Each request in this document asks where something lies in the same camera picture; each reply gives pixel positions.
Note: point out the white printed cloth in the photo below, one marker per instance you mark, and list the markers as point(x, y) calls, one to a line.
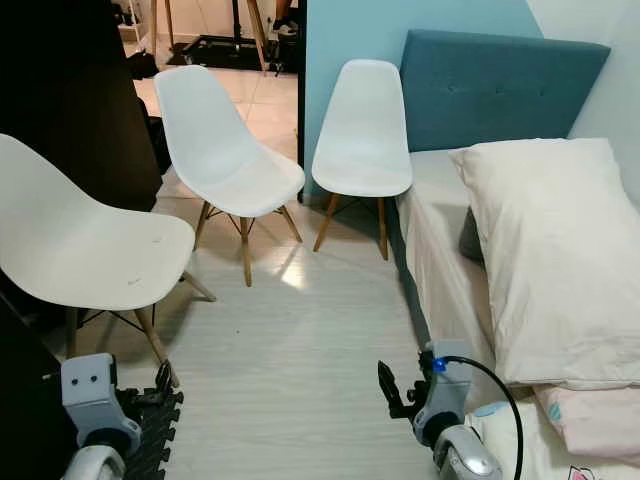
point(550, 450)

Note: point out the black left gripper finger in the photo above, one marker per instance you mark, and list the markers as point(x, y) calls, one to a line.
point(163, 380)

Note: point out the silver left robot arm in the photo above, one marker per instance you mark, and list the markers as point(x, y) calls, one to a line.
point(98, 465)

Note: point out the black foam floor mat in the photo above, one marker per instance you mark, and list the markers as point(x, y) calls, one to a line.
point(160, 440)

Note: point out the wooden legged table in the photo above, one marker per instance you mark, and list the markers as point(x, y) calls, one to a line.
point(257, 30)

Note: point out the large cream pillow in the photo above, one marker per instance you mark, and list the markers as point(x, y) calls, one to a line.
point(560, 260)

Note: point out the blue upholstered headboard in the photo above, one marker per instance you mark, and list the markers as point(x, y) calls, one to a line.
point(500, 90)

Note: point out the person's leg with sneaker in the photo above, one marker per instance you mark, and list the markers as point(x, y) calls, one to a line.
point(285, 22)

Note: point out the white plastic chair wooden legs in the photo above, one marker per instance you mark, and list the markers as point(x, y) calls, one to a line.
point(225, 150)
point(90, 240)
point(362, 135)

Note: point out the black low furniture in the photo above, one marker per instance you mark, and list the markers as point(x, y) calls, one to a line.
point(30, 400)

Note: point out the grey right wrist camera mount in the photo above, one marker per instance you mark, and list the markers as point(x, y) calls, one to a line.
point(445, 380)

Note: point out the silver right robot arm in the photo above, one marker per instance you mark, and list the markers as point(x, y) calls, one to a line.
point(465, 452)

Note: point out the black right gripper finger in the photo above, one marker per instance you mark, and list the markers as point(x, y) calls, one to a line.
point(387, 380)
point(400, 408)

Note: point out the dark brown cabinet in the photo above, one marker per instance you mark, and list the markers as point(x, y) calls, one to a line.
point(70, 90)

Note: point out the black stand base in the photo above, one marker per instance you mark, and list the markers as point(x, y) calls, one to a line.
point(225, 50)

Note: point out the bed with beige sheet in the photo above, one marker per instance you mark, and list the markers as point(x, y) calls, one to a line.
point(440, 250)

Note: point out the pink folded blanket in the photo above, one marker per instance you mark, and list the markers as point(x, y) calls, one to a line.
point(600, 420)

